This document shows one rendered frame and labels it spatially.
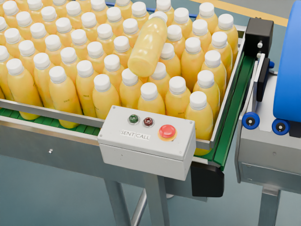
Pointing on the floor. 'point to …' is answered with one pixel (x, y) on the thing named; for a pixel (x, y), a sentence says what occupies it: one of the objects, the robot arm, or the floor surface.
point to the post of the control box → (156, 199)
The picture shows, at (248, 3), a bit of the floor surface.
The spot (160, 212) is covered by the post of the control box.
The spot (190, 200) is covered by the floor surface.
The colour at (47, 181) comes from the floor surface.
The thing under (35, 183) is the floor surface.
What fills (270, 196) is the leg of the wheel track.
